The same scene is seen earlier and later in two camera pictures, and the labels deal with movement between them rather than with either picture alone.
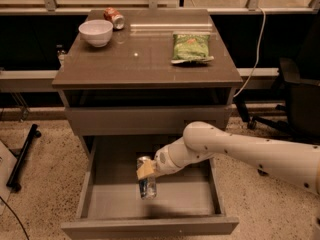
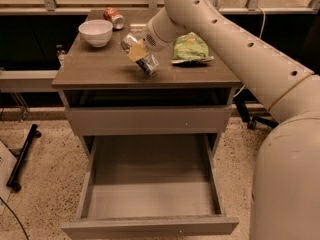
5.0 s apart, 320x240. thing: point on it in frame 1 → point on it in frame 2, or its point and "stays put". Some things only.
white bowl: x=96 y=32 stays put
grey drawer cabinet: x=134 y=92 stays put
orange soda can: x=113 y=15 stays put
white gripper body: x=162 y=163 → x=152 y=38
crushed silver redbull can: x=148 y=186 → x=148 y=63
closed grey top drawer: x=152 y=120 stays put
